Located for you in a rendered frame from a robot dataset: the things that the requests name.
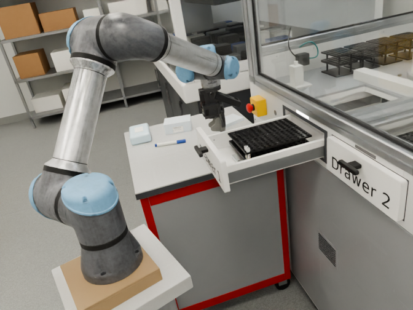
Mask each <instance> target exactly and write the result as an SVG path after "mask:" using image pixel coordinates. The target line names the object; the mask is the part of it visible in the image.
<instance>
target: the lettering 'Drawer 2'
mask: <svg viewBox="0 0 413 310"><path fill-rule="evenodd" d="M333 159H335V158H334V157H332V168H334V167H333ZM335 160H336V159H335ZM336 162H337V168H334V169H335V170H337V169H338V168H339V164H338V161H337V160H336ZM346 174H348V173H347V172H345V177H346ZM348 175H349V177H348V178H347V177H346V178H347V179H349V180H350V172H349V174H348ZM352 177H353V174H352ZM356 181H357V186H358V187H359V185H360V181H361V179H360V180H359V182H358V178H357V176H356V177H355V181H354V177H353V183H354V184H355V182H356ZM364 184H367V183H366V182H363V190H364V187H365V185H364ZM367 186H368V184H367ZM365 188H366V189H368V190H369V186H368V187H365ZM373 190H375V191H376V189H373V187H372V188H371V196H372V192H373ZM364 191H365V190H364ZM365 192H366V193H368V192H367V191H365ZM368 194H369V193H368ZM383 194H385V195H386V196H387V197H388V200H387V201H385V202H383V203H382V205H384V206H385V207H386V208H388V209H389V207H387V206H386V205H385V203H387V202H389V201H390V198H389V196H388V194H386V193H383Z"/></svg>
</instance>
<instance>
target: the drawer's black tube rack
mask: <svg viewBox="0 0 413 310"><path fill-rule="evenodd" d="M233 133H234V134H235V135H236V136H237V137H238V138H239V139H240V140H241V141H242V142H243V143H244V144H245V145H247V146H248V147H249V148H250V150H251V151H252V154H250V156H251V158H253V157H257V156H261V155H264V154H268V153H272V152H275V151H279V150H282V149H286V148H290V147H293V146H297V145H301V144H304V143H308V142H309V141H308V140H306V138H310V137H312V135H311V134H309V133H308V132H306V131H305V130H304V129H302V128H300V127H299V126H298V125H296V124H295V123H293V122H291V121H290V120H288V119H287V118H284V119H279V120H277V121H272V122H268V123H265V124H261V125H256V126H253V127H249V128H246V129H241V130H238V131H234V132H233ZM229 144H230V145H231V146H232V147H233V149H234V150H236V152H237V153H238V154H239V155H240V156H241V158H242V159H243V160H246V156H245V153H244V152H243V151H242V150H241V149H240V148H239V147H238V145H237V144H236V143H235V142H234V141H233V140H229Z"/></svg>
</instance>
